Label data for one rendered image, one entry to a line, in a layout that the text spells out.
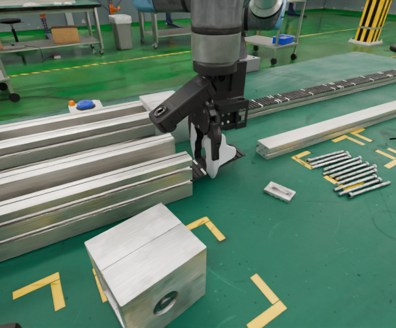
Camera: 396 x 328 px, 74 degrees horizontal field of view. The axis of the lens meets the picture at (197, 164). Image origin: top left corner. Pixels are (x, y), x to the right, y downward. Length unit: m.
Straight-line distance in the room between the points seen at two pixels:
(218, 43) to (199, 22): 0.04
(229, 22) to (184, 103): 0.13
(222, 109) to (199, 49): 0.10
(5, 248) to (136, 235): 0.21
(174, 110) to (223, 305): 0.28
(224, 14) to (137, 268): 0.33
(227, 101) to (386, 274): 0.34
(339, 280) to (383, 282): 0.06
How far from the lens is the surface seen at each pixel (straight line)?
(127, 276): 0.28
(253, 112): 0.79
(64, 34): 5.39
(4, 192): 0.49
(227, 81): 0.46
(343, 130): 0.78
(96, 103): 0.76
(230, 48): 0.42
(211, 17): 0.41
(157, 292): 0.29
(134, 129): 0.59
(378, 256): 0.48
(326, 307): 0.40
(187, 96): 0.43
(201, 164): 0.53
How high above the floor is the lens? 1.11
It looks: 35 degrees down
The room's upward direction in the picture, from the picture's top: straight up
